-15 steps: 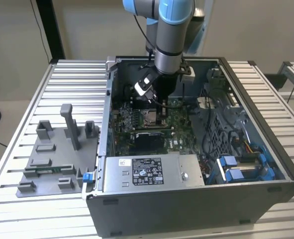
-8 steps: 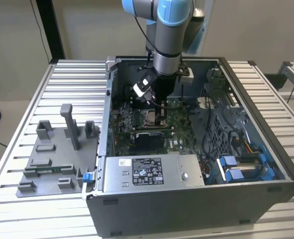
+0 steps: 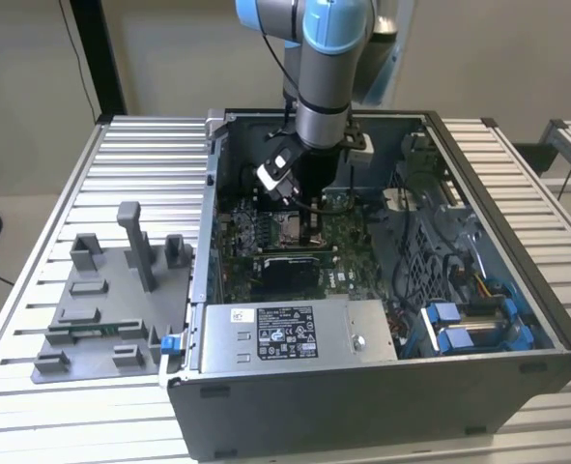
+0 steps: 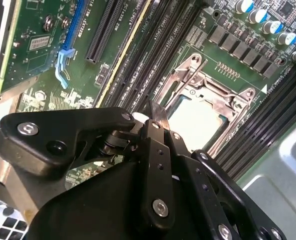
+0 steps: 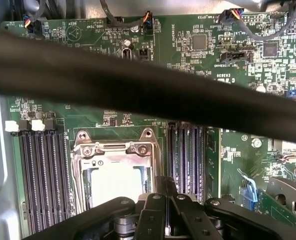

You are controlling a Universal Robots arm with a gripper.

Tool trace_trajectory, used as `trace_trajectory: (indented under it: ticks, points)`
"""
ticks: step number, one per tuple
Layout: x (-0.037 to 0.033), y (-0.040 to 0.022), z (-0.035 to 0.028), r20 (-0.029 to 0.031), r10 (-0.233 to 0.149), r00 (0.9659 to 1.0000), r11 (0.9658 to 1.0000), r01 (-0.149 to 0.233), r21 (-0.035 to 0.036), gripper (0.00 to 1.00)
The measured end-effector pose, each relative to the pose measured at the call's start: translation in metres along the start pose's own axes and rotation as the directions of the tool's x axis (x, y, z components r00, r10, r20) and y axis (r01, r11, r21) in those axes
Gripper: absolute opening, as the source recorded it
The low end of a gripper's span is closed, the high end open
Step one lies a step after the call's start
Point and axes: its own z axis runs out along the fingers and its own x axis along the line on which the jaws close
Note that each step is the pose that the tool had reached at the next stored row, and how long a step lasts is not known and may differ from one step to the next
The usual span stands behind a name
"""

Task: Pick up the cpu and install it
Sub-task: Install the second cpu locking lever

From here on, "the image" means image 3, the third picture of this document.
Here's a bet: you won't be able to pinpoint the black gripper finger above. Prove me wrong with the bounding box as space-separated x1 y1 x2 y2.
301 200 325 245

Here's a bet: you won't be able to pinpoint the silver square CPU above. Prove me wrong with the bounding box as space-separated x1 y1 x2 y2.
284 217 306 242

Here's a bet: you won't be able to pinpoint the CPU socket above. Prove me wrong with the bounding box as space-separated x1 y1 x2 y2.
274 211 328 250

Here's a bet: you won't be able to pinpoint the black RAM slot bank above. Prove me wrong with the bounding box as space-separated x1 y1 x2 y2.
258 240 340 262

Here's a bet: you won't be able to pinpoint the black graphics card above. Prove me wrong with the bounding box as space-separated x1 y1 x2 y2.
253 254 324 297

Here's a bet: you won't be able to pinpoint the green motherboard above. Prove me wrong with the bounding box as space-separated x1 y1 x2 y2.
214 190 392 305

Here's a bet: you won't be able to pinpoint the silver power supply unit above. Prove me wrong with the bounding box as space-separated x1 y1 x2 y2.
198 298 400 376

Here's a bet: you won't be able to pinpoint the blue disk carrier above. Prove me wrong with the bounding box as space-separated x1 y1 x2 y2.
420 300 508 330
437 318 537 357

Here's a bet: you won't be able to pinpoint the dark gray PC case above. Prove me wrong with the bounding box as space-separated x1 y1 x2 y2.
157 108 571 463

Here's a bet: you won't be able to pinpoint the gray plastic parts rack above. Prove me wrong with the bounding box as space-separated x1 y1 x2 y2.
30 200 195 386

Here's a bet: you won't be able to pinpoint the green RAM stick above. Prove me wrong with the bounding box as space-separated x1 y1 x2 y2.
47 322 144 339

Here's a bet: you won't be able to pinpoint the aluminium side table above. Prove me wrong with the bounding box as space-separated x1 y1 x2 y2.
535 118 571 194

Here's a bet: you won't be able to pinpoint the white gray wrist camera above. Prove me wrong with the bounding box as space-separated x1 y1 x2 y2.
255 152 300 200

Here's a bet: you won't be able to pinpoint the gray wrist camera bracket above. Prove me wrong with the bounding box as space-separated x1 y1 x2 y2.
344 122 375 157

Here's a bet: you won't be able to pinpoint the black looped cable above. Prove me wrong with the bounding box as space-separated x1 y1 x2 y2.
238 162 261 197

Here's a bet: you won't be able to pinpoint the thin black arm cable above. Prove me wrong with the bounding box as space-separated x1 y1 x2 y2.
259 31 294 105

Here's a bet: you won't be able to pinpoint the yellow red power wires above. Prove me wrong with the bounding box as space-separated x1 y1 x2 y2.
472 273 494 300

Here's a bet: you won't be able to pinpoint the black frame post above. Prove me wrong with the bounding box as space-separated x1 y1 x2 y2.
67 0 128 122

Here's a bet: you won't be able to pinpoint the thin black wall cable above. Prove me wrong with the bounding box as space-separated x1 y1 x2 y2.
60 0 100 125

